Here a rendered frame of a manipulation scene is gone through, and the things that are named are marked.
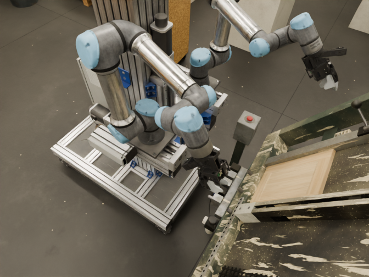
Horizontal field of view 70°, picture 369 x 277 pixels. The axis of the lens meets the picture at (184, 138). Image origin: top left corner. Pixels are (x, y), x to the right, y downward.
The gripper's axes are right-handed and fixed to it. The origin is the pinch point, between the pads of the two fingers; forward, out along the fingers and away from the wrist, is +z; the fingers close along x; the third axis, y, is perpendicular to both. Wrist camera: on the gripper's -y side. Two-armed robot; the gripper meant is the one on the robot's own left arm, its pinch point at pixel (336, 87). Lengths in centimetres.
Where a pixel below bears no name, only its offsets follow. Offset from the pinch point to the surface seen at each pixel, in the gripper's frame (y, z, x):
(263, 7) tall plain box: -53, -16, -234
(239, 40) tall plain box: -16, 5, -270
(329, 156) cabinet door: 18.8, 21.0, 12.1
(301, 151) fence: 25.6, 22.6, -3.4
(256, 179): 52, 29, -10
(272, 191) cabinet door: 48, 28, 5
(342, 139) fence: 10.5, 17.2, 11.3
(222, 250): 82, 31, 22
